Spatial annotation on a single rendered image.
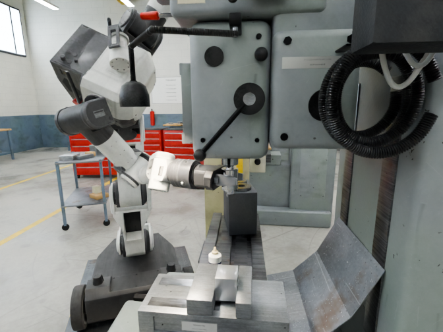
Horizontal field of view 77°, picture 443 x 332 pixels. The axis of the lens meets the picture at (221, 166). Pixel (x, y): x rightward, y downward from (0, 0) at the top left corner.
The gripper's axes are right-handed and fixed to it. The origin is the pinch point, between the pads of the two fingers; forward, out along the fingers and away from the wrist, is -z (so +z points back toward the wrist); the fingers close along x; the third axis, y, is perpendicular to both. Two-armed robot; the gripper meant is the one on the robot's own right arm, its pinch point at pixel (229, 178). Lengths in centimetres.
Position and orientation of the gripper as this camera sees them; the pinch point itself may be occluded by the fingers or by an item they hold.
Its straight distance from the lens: 78.9
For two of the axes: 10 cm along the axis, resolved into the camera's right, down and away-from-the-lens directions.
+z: -9.2, -0.8, 3.8
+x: 3.9, -2.0, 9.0
